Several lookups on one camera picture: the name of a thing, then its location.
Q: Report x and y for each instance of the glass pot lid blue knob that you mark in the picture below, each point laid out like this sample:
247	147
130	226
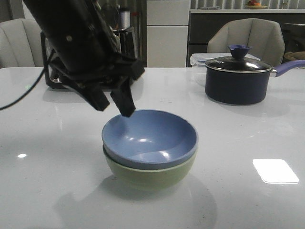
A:
237	62

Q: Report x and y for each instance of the black silver four-slot toaster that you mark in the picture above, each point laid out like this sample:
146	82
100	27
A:
125	37

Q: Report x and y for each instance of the grey chair right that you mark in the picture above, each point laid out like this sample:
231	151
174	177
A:
264	36

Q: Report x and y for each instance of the dark kitchen counter cabinet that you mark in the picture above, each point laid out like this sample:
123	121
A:
204	24

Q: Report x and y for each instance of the fruit plate on counter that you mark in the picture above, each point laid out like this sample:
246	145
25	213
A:
255	5

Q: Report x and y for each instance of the grey chair left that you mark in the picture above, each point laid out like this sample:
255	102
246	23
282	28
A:
20	44

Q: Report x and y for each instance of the dark blue saucepan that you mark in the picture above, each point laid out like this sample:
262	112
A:
243	88

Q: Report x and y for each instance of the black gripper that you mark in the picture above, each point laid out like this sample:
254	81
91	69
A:
88	73

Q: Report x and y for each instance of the green bowl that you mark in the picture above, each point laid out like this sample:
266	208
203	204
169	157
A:
150	180

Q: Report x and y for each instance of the blue bowl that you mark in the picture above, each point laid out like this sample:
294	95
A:
149	139

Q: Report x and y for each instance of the grey chair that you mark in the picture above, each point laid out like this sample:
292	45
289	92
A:
20	44
264	36

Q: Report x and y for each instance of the clear plastic food container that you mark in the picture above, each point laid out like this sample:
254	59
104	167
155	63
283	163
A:
199	59

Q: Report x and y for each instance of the white refrigerator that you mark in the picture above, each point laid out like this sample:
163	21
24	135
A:
167	32

